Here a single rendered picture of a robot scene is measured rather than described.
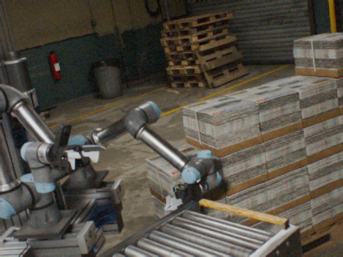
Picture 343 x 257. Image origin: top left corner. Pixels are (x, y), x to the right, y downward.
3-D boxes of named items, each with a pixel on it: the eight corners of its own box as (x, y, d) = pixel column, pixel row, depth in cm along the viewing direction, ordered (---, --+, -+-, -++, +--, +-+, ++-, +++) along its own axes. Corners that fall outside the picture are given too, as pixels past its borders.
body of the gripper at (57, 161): (86, 167, 160) (63, 164, 167) (83, 143, 159) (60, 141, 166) (70, 173, 154) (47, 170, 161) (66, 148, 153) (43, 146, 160)
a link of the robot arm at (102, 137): (72, 141, 256) (139, 104, 224) (89, 132, 268) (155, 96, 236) (82, 160, 257) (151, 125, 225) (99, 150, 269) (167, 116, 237)
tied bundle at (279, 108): (226, 131, 288) (221, 95, 282) (264, 119, 299) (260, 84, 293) (262, 142, 255) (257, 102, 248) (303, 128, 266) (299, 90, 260)
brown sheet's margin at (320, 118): (264, 118, 299) (263, 112, 298) (297, 107, 310) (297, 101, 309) (304, 127, 266) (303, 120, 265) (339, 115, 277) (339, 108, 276)
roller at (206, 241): (167, 232, 192) (167, 221, 191) (261, 263, 158) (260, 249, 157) (159, 235, 188) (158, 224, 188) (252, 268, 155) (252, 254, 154)
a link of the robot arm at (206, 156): (204, 157, 215) (208, 179, 218) (214, 148, 224) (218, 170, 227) (189, 156, 219) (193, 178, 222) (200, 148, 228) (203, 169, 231)
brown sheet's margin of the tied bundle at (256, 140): (203, 150, 257) (202, 143, 256) (246, 136, 268) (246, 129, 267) (218, 157, 243) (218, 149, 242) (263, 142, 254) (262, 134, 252)
